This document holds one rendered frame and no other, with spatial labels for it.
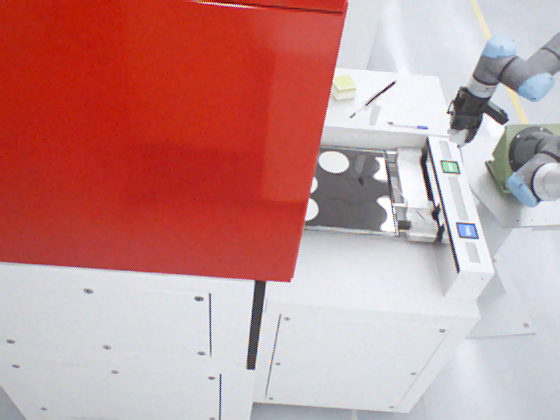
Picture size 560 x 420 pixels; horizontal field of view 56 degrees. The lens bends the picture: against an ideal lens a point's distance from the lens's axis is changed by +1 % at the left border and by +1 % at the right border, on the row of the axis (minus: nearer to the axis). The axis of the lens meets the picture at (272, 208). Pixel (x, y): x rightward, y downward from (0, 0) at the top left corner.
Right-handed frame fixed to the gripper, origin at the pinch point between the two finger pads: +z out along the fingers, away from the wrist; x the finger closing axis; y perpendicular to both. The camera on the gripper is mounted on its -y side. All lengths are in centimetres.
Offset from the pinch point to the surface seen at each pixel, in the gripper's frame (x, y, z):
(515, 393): 30, -54, 106
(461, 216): 19.9, 0.0, 10.3
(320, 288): 41, 40, 24
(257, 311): 67, 58, -5
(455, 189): 9.0, -0.1, 10.4
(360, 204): 13.7, 28.5, 16.1
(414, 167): -7.3, 8.4, 18.0
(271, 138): 66, 59, -54
